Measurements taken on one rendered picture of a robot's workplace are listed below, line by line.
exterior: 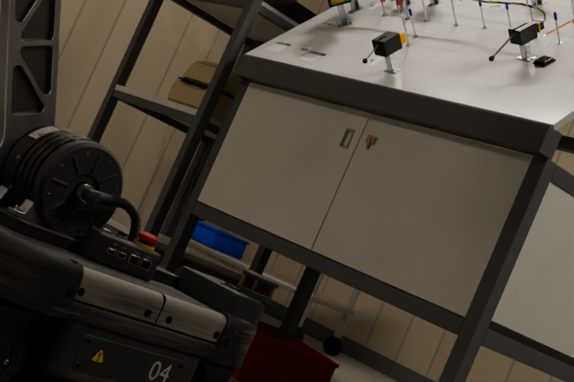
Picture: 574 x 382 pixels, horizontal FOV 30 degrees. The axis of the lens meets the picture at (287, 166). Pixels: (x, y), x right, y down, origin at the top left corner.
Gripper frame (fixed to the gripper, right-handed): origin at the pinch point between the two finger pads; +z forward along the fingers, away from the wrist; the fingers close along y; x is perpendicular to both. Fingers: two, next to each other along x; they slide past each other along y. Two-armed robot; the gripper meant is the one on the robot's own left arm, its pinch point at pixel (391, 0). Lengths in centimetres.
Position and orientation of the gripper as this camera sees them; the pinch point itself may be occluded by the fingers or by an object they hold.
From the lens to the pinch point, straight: 269.7
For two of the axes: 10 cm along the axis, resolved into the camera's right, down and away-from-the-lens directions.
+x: -7.3, 1.7, -6.6
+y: -6.8, -2.5, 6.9
